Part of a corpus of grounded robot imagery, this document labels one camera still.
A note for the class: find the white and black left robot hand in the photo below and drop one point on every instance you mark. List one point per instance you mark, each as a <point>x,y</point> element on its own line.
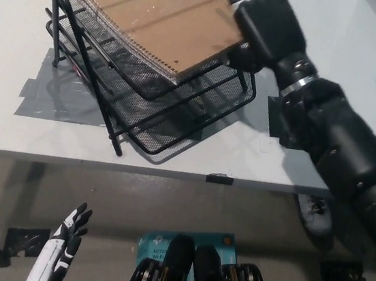
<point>57,251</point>

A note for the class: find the brown spiral notebook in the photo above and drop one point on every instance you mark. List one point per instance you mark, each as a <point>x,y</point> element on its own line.
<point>162,17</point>

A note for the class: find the black mesh two-tier file tray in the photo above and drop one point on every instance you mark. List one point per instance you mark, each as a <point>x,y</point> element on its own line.
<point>164,110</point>

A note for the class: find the black floor tape patch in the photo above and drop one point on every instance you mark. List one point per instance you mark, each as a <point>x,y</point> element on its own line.
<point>343,276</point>
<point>28,242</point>

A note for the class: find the grey tape patch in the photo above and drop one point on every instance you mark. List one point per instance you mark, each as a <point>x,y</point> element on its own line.
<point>38,98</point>

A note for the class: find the black square plate on table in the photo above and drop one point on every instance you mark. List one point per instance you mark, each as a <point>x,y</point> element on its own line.
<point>274,120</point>

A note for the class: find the white shoe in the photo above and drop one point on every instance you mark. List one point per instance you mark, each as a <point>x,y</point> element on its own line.
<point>314,214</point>

